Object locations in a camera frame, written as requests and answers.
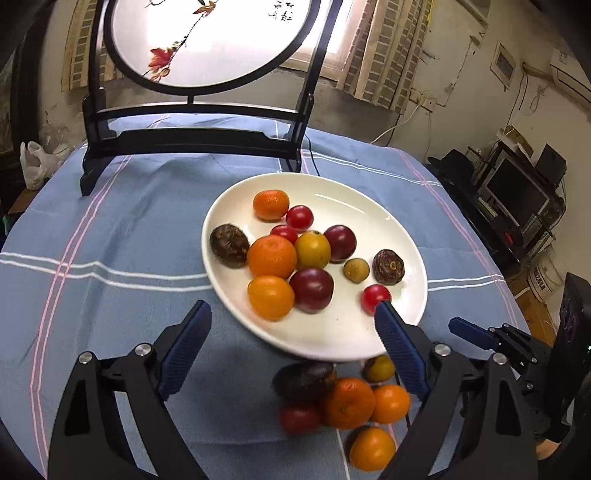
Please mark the white plastic bag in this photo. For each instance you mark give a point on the white plastic bag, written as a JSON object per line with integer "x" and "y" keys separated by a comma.
{"x": 34, "y": 164}

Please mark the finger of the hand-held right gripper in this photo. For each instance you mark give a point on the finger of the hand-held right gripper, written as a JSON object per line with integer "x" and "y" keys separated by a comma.
{"x": 471, "y": 331}

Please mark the smooth orange fruit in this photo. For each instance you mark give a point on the smooth orange fruit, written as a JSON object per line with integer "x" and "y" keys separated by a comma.
{"x": 372, "y": 449}
{"x": 271, "y": 297}
{"x": 391, "y": 404}

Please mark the small yellow-green fruit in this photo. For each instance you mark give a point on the small yellow-green fruit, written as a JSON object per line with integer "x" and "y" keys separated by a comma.
{"x": 356, "y": 270}
{"x": 376, "y": 369}

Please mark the white bucket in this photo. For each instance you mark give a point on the white bucket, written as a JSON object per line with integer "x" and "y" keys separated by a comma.
{"x": 545, "y": 279}

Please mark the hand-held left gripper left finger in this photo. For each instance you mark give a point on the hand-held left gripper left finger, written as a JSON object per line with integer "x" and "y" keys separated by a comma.
{"x": 184, "y": 350}

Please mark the red cherry tomato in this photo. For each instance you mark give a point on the red cherry tomato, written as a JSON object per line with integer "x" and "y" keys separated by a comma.
{"x": 300, "y": 419}
{"x": 373, "y": 297}
{"x": 299, "y": 218}
{"x": 282, "y": 232}

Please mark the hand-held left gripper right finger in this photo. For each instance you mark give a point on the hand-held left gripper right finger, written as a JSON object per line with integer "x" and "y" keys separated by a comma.
{"x": 401, "y": 350}

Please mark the large orange mandarin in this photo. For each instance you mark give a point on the large orange mandarin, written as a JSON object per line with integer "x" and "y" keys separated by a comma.
{"x": 271, "y": 256}

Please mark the white wall outlet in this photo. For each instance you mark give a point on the white wall outlet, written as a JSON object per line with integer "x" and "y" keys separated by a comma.
{"x": 425, "y": 100}

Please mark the black hat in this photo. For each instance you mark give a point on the black hat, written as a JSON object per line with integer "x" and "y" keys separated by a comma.
{"x": 455, "y": 166}

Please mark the dark red plum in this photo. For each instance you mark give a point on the dark red plum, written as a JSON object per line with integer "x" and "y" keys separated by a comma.
{"x": 311, "y": 290}
{"x": 340, "y": 242}

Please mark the white air conditioner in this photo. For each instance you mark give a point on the white air conditioner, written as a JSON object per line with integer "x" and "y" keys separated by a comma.
{"x": 572, "y": 76}

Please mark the round painted screen black stand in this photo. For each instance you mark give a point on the round painted screen black stand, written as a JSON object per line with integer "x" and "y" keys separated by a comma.
{"x": 207, "y": 41}

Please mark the large dark brown fruit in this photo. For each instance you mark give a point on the large dark brown fruit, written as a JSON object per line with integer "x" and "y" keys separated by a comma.
{"x": 304, "y": 381}

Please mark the black speaker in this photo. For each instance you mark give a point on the black speaker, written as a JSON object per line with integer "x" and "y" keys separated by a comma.
{"x": 551, "y": 164}

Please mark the black equipment rack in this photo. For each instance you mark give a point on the black equipment rack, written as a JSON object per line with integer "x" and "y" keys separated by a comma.
{"x": 521, "y": 240}

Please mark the blue striped tablecloth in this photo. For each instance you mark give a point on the blue striped tablecloth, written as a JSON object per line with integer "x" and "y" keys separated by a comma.
{"x": 138, "y": 258}

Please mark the yellowish round citrus fruit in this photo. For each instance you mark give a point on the yellowish round citrus fruit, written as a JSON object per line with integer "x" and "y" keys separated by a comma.
{"x": 313, "y": 250}

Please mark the dark brown water chestnut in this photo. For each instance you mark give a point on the dark brown water chestnut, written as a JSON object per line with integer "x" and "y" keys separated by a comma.
{"x": 388, "y": 266}
{"x": 227, "y": 245}

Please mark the computer monitor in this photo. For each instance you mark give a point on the computer monitor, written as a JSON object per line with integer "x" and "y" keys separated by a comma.
{"x": 515, "y": 189}

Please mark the white oval plate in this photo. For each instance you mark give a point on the white oval plate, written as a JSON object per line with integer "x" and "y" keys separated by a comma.
{"x": 341, "y": 327}

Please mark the beige checked curtain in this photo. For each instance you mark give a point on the beige checked curtain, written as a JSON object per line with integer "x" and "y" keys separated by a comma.
{"x": 388, "y": 60}
{"x": 83, "y": 50}

